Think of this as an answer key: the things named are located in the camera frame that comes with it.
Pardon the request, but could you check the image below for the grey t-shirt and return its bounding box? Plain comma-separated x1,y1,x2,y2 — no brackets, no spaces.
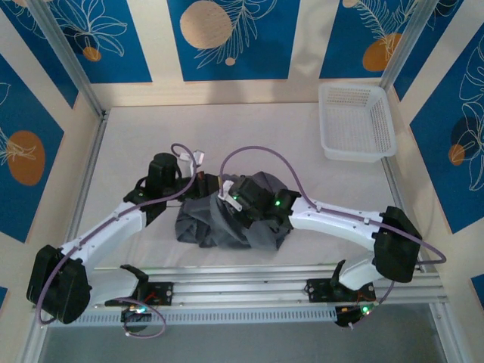
174,171,292,251

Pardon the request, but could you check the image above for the white perforated plastic basket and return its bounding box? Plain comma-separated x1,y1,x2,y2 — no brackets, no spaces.
317,83,398,163

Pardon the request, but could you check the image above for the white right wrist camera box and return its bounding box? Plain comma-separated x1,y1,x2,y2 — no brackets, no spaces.
218,180,243,211

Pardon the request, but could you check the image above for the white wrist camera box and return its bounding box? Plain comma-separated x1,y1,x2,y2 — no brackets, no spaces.
218,180,243,211
178,150,206,168

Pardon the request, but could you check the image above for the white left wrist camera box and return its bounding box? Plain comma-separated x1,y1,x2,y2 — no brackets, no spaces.
178,150,206,168

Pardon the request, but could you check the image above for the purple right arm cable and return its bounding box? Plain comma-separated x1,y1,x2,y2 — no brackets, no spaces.
219,146,447,330

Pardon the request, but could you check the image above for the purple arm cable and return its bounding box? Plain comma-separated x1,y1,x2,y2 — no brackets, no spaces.
219,146,447,330
36,142,200,338

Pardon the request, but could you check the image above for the aluminium mounting rail frame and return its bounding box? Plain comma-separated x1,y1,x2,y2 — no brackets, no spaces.
32,264,449,313

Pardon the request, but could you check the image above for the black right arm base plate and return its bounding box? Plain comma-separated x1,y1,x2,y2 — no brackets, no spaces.
306,278,377,303

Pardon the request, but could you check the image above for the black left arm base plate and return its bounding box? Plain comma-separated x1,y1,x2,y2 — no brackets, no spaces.
104,281,175,307

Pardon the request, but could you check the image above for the grey slotted cable duct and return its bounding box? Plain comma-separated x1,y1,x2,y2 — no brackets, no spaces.
47,306,337,328

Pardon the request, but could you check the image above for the blue floral wall panel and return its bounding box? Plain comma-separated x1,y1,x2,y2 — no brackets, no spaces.
0,54,66,244
167,0,302,82
392,0,466,101
5,0,153,85
319,0,428,80
410,36,484,234
0,7,79,110

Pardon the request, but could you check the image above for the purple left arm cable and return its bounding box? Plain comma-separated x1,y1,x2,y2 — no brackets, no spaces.
36,142,200,338

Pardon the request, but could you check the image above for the aluminium corner post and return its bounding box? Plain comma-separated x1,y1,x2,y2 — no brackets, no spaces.
26,0,110,119
379,0,445,92

